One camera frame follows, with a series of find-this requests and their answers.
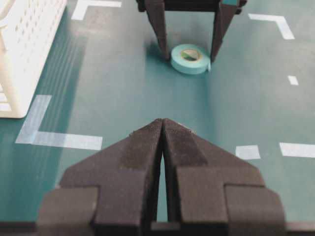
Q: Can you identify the top right tape corner marker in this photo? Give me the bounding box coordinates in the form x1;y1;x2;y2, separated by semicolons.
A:
71;0;123;21

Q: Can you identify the white perforated plastic basket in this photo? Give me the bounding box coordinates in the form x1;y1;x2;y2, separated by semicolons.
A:
0;0;67;118

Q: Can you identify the bottom right tape corner marker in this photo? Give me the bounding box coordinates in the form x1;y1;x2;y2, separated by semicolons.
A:
248;13;295;40

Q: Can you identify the top left tape corner marker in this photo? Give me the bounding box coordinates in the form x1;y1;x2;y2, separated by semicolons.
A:
15;95;103;150

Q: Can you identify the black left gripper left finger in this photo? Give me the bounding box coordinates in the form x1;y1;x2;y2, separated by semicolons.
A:
36;118;163;236

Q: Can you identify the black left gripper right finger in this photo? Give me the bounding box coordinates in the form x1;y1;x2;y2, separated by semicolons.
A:
162;118;286;236

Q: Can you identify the tape corner marker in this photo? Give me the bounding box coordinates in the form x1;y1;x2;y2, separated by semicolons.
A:
15;95;103;150
279;143;315;158
248;13;295;40
71;0;123;21

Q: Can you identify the bottom left tape corner marker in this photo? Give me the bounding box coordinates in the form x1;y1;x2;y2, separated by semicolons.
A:
279;143;315;158

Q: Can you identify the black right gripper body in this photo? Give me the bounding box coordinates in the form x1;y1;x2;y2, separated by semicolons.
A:
164;0;220;11

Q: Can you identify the left small tape strip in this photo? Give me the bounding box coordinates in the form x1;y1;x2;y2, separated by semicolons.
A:
235;145;260;160

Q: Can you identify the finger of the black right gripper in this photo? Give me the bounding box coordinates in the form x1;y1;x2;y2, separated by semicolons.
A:
136;0;170;60
210;0;241;62

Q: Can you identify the bottom small tape piece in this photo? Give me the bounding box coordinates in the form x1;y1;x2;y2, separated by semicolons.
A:
288;75;299;86

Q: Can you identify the light blue tape roll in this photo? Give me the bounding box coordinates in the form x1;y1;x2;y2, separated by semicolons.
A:
170;44;211;75

